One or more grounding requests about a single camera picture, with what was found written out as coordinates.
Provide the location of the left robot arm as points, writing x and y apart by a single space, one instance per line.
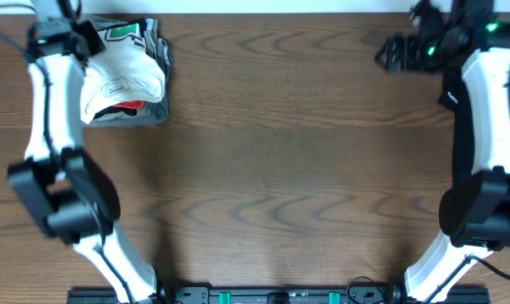
66 193

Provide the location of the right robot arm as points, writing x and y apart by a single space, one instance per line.
470 48

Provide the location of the black t-shirt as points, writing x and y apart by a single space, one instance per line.
455 97

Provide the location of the white t-shirt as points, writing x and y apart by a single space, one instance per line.
124 72

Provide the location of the folded khaki garment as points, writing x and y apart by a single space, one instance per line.
160 84

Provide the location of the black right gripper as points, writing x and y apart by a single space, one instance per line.
394 49

